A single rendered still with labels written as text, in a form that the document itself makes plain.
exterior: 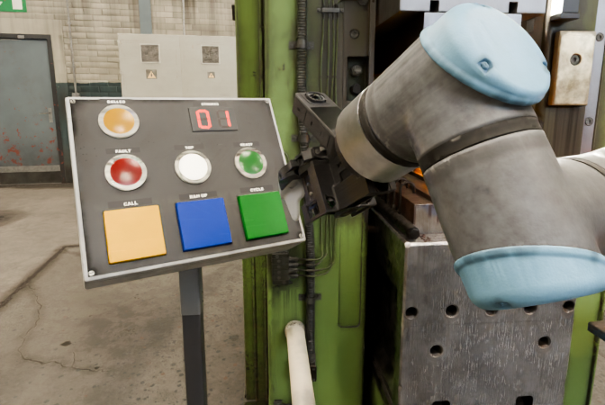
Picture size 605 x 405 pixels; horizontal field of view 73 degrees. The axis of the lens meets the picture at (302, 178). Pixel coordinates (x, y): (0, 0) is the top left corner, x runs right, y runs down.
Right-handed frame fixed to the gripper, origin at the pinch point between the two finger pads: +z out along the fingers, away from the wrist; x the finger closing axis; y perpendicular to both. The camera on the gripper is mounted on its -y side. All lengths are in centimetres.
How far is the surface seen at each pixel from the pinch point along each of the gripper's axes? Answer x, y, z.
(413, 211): 35.3, 3.7, 14.0
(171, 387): 1, 36, 150
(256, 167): 0.5, -7.7, 10.6
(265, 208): 0.2, -0.3, 10.2
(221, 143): -4.7, -12.8, 10.9
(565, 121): 79, -9, 0
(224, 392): 20, 44, 138
